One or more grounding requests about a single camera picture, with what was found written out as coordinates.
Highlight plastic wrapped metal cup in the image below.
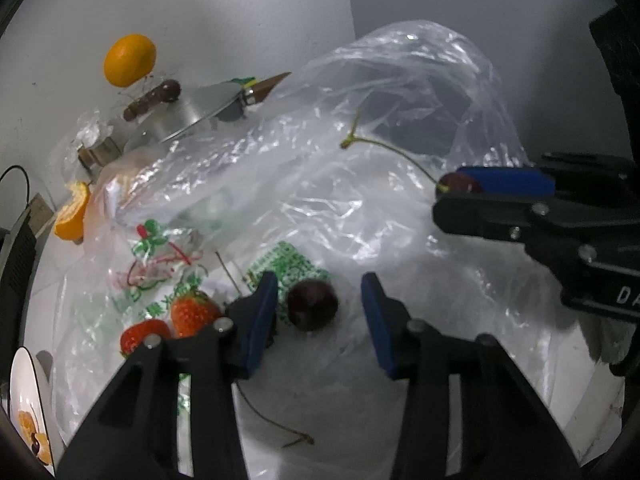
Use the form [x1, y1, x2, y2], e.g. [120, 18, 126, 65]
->
[62, 110, 126, 181]

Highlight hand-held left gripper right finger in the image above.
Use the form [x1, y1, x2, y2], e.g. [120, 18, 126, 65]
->
[361, 272, 583, 480]

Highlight loose cherry stem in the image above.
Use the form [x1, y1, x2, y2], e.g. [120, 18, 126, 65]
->
[235, 385, 315, 448]

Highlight red strawberry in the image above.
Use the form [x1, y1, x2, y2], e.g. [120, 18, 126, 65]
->
[171, 287, 223, 338]
[120, 319, 173, 358]

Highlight black power cable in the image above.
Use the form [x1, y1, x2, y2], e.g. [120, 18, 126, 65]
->
[0, 164, 33, 226]

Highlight clear plastic bag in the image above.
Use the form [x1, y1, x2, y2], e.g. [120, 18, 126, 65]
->
[50, 20, 626, 480]

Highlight steel pot with lid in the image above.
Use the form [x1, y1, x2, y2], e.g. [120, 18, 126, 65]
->
[122, 72, 293, 156]

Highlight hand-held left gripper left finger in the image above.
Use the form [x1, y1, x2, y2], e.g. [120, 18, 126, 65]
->
[57, 270, 279, 480]

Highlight small wooden board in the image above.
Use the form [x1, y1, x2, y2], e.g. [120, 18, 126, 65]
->
[27, 192, 56, 228]

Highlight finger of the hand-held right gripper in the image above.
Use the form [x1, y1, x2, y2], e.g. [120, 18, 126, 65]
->
[457, 152, 632, 200]
[431, 192, 632, 286]

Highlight white plate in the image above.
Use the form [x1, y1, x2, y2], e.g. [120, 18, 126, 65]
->
[9, 347, 56, 478]

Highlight half peeled orange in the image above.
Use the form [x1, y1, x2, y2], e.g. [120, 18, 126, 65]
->
[53, 181, 92, 242]

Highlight whole orange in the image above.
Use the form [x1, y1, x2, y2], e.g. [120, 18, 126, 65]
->
[103, 34, 157, 88]

